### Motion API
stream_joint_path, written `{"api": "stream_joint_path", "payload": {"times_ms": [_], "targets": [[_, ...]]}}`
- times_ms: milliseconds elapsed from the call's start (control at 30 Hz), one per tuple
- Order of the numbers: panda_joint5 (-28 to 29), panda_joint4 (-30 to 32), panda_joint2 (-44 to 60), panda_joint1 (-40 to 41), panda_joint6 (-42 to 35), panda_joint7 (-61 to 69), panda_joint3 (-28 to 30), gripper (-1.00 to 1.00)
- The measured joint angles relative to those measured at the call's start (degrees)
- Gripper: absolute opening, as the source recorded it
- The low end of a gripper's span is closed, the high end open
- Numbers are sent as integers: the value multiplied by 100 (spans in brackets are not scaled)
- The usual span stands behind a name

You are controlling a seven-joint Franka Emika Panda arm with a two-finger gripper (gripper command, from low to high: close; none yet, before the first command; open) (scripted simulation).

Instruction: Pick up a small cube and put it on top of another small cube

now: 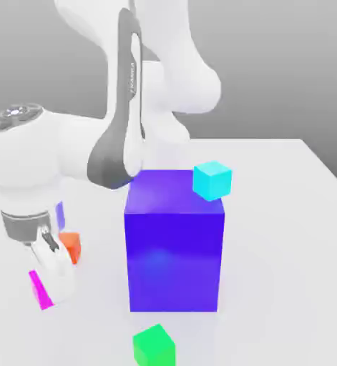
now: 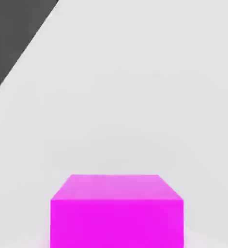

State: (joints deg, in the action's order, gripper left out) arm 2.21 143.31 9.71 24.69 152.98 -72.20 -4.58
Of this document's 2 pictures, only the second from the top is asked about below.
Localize small magenta cube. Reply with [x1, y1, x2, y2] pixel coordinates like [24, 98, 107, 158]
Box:
[50, 174, 184, 248]

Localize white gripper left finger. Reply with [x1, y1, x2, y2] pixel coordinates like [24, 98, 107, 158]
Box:
[33, 236, 51, 248]

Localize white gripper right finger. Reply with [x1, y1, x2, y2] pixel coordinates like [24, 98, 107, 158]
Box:
[183, 225, 228, 248]

